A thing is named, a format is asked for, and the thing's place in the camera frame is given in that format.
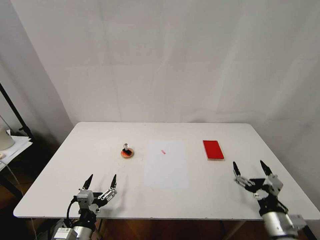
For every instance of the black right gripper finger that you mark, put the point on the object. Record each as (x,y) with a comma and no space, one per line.
(237,172)
(265,168)

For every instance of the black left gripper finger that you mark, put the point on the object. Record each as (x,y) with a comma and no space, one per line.
(112,186)
(88,182)

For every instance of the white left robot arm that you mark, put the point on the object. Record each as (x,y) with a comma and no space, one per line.
(72,231)

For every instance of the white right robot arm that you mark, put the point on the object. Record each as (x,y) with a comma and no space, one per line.
(280,225)

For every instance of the rectangular red ink pad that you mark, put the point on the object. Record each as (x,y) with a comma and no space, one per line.
(213,150)

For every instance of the round red ink pad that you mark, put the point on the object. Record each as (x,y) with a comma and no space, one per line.
(127,156)

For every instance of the white table leg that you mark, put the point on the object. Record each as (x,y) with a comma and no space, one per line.
(231,230)

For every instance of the white paper sheet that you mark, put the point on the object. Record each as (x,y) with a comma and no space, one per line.
(166,170)

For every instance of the stack of white papers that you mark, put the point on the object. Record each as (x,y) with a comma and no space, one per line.
(17,147)

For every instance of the beige rounded object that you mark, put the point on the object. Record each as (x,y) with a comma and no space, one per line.
(5,140)

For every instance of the black stand pole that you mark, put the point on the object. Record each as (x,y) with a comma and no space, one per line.
(15,112)

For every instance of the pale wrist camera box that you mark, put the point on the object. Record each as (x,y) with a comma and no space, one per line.
(84,197)
(275,185)

